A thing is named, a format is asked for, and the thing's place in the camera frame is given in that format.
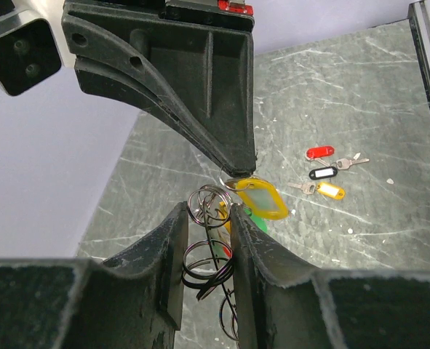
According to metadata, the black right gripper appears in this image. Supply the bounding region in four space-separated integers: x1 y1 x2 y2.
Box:
62 0 256 177

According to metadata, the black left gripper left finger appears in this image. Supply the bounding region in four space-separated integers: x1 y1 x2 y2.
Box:
0 202 188 348

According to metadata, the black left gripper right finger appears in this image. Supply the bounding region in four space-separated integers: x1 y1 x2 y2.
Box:
231 206 430 348

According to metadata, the yellow handled chain keyring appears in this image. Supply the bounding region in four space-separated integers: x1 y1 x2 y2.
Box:
181 184 239 342

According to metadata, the green key tag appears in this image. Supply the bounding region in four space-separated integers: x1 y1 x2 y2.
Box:
244 207 268 233

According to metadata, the orange key tag with key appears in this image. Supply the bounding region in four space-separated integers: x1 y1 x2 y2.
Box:
218 168 290 220

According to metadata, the red tag on keyring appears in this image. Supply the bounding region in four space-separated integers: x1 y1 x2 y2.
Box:
222 245 232 258

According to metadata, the yellow key tag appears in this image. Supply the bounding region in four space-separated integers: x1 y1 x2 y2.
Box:
288 182 346 200

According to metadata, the black key tag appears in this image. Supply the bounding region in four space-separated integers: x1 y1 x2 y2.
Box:
308 166 338 180

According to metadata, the red key tag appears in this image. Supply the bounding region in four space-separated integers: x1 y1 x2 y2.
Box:
306 145 335 159

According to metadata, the bare metal key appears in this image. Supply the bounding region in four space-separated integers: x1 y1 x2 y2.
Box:
335 158 370 170

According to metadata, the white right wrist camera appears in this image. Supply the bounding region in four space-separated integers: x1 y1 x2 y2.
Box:
0 1 76 96

